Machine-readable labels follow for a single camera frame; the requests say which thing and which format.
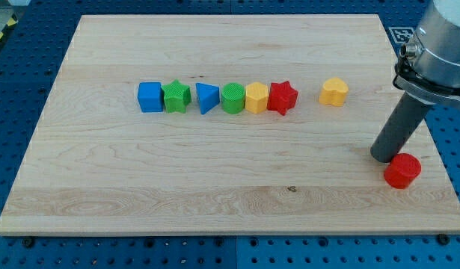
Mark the yellow heart block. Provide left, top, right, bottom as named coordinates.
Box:
left=319, top=77, right=349, bottom=107

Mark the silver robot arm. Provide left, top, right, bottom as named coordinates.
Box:
left=393, top=0, right=460, bottom=110

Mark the wooden board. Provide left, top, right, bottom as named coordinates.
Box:
left=0, top=14, right=460, bottom=237

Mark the green cylinder block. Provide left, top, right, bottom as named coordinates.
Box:
left=221, top=82, right=245, bottom=114

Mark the blue triangle block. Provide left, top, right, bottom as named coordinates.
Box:
left=195, top=82, right=220, bottom=114

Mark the yellow hexagon block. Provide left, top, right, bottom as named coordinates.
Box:
left=245, top=81, right=269, bottom=114

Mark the red star block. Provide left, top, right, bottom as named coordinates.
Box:
left=267, top=81, right=298, bottom=115

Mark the green star block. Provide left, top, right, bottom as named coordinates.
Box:
left=162, top=79, right=191, bottom=114

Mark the blue cube block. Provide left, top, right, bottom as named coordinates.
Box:
left=137, top=82, right=163, bottom=113

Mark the red cylinder block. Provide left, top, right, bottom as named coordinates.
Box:
left=384, top=153, right=422, bottom=189

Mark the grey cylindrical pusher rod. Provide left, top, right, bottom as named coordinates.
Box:
left=370, top=93, right=432, bottom=163

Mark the black white fiducial marker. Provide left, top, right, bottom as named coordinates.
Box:
left=388, top=26, right=414, bottom=44

